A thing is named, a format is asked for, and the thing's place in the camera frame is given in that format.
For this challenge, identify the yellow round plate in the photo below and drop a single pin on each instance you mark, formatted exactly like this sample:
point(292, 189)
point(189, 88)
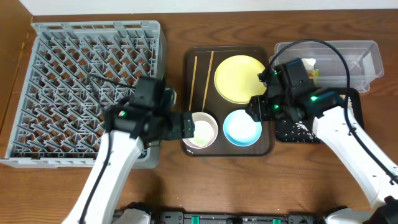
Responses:
point(236, 79)

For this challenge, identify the white plastic cup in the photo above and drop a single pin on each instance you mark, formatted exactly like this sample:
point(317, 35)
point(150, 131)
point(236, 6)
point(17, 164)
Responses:
point(203, 134)

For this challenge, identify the white paper napkin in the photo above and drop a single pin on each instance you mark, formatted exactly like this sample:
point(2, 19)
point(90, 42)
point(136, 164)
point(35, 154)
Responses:
point(309, 64)

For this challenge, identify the clear plastic waste bin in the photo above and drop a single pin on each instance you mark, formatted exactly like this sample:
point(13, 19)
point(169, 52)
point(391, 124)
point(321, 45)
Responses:
point(362, 57)

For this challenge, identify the green orange snack wrapper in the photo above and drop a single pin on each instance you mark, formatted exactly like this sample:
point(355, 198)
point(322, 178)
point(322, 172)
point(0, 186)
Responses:
point(313, 75)

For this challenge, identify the wooden chopstick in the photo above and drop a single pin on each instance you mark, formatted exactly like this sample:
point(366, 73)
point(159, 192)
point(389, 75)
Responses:
point(207, 80)
point(193, 83)

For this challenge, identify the black waste tray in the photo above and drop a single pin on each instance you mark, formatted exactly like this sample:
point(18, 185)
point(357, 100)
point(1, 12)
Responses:
point(295, 133)

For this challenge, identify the light blue bowl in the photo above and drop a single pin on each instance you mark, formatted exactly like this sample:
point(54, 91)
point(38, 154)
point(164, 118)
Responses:
point(240, 129)

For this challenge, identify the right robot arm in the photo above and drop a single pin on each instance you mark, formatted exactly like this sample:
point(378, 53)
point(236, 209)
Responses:
point(334, 124)

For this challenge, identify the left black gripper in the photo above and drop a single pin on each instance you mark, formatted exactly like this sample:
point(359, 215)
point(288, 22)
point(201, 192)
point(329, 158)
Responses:
point(188, 127)

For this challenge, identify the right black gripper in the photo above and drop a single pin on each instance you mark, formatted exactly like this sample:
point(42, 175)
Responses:
point(254, 109)

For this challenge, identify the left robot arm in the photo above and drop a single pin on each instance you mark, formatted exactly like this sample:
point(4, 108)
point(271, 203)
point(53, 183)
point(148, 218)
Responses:
point(129, 125)

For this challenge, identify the grey plastic dish rack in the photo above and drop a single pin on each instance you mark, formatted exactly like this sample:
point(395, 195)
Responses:
point(75, 70)

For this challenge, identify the pink white bowl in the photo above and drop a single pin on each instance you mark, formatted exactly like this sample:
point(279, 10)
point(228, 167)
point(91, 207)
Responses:
point(201, 116)

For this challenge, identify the dark brown serving tray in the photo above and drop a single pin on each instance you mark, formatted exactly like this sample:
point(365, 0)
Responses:
point(216, 105)

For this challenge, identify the leftover rice pile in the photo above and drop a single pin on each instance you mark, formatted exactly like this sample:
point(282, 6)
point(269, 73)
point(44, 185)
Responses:
point(298, 130)

